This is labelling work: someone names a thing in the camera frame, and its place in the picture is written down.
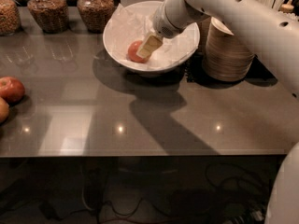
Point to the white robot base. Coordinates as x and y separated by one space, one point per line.
283 207

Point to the glass jar of grains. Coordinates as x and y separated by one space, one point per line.
50 15
95 13

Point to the white ceramic bowl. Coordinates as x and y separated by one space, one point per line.
151 66

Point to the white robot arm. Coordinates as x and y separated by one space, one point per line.
271 36

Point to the right glass jar of grains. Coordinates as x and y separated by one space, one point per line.
95 13

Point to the red apple on table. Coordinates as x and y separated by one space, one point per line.
11 89

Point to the middle glass jar of grains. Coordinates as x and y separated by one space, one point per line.
50 15

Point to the orange-red apple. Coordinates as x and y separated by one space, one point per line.
132 50

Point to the yellow-green apple at edge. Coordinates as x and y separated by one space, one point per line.
4 110

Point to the rear stack paper bowls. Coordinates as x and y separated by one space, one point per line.
203 29

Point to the white paper liner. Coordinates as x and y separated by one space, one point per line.
124 28

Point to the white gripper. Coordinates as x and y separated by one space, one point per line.
163 21

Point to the left glass jar of cereal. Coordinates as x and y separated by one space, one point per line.
10 20

